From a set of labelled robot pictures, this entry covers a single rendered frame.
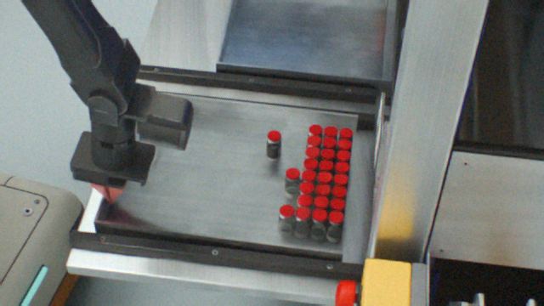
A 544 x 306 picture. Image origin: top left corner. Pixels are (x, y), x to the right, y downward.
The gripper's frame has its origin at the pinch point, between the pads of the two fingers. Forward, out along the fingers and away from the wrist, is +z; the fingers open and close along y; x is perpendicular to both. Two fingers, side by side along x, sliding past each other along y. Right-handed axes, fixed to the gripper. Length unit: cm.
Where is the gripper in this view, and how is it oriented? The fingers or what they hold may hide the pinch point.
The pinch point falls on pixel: (113, 196)
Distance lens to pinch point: 127.4
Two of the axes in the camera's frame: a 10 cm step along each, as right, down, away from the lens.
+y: 9.8, 2.0, 0.1
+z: -1.4, 6.5, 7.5
